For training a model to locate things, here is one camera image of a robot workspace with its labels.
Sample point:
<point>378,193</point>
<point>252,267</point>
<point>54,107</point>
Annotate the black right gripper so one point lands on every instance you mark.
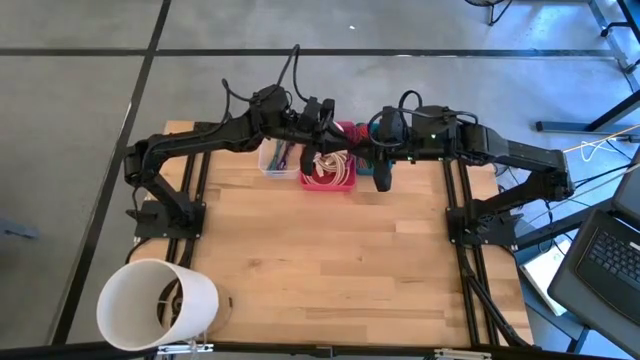
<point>386,154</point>

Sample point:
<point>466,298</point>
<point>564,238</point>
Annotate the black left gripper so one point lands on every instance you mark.
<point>322,137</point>

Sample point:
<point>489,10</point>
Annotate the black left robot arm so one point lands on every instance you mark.
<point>200,137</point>

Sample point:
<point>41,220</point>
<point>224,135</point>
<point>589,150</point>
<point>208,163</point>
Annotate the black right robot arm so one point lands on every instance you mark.
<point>525,155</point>

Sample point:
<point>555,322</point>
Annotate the teal plastic bin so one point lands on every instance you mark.
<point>365,172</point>

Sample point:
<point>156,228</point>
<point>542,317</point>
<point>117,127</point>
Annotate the pink plastic bin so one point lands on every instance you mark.
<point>327,187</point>

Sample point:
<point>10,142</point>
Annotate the clear plastic bin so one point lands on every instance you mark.
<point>272,173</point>

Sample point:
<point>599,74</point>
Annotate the white plastic cylinder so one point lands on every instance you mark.
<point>200,300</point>

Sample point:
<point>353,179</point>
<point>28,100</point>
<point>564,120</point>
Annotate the black desk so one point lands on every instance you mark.
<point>560,125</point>

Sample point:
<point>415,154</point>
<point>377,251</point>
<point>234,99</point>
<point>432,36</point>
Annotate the white flat box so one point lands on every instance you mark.
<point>542,272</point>

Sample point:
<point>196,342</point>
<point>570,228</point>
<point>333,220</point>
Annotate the dark grey laptop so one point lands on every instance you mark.
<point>600,280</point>

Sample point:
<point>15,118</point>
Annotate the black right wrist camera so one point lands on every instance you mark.
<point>391,125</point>

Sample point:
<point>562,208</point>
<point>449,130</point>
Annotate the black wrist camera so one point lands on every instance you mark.
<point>320,107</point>
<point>391,125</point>

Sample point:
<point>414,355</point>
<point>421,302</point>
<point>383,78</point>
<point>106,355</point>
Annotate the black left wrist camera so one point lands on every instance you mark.
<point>320,107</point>

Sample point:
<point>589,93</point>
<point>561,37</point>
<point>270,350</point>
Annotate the black aluminium table frame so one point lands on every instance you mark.
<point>325,350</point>

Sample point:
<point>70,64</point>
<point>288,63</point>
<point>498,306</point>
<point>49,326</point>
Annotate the silver metal bracket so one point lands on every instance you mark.
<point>185,348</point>
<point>462,354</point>

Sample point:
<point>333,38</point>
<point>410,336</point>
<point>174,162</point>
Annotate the grey desk leg frame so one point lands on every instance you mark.
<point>607,30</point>

